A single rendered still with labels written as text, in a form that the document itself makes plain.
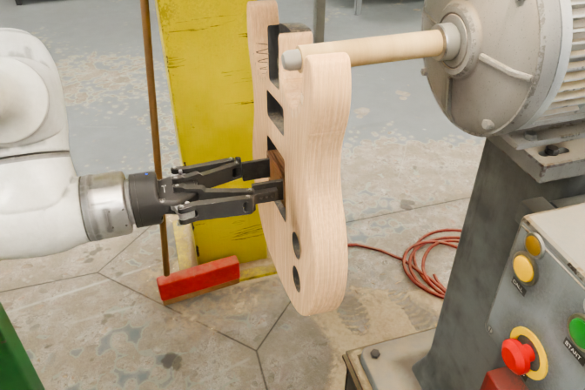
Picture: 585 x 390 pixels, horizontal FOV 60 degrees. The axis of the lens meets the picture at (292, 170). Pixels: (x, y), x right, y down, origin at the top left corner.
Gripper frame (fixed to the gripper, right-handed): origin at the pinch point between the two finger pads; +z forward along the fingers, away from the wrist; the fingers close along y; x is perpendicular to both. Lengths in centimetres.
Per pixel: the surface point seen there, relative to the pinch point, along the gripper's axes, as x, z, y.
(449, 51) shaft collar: 18.8, 20.5, 10.6
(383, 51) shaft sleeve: 19.5, 11.9, 10.0
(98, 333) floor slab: -92, -47, -83
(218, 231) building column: -68, 0, -95
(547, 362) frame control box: -10.9, 22.1, 33.1
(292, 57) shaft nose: 19.9, 0.9, 9.4
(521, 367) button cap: -12.1, 19.8, 32.0
